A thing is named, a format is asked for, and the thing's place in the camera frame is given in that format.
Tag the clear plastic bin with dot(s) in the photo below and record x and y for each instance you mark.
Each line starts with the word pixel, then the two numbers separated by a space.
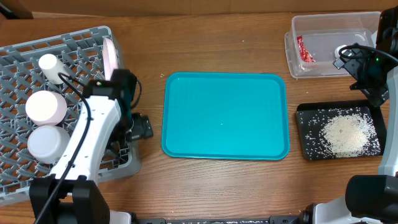
pixel 328 31

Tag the blue serving tray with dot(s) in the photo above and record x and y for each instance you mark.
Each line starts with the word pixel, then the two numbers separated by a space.
pixel 240 116

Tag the pink cup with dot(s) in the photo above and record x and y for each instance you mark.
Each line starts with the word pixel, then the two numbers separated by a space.
pixel 46 108

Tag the black plastic tray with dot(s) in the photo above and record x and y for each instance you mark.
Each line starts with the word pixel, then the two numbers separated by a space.
pixel 376 114

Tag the pile of rice grains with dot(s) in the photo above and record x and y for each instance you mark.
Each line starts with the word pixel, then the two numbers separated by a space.
pixel 336 133

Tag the white paper cup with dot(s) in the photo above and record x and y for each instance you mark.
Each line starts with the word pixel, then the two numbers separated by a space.
pixel 51 67

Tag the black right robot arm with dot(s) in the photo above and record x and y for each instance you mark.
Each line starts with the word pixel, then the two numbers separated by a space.
pixel 370 198

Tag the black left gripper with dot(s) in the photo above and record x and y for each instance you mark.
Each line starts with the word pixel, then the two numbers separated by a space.
pixel 143 126

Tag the grey small bowl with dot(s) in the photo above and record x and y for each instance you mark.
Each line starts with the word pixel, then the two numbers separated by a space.
pixel 48 143

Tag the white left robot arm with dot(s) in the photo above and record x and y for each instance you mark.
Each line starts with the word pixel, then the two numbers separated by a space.
pixel 69 194

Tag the white tissue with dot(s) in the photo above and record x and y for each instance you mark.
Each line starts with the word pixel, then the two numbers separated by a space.
pixel 339 51

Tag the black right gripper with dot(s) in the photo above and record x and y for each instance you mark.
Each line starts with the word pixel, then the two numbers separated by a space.
pixel 352 60

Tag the white plate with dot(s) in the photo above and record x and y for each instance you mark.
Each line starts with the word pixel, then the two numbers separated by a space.
pixel 110 59

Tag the red snack wrapper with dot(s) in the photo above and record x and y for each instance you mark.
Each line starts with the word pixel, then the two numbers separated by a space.
pixel 305 55

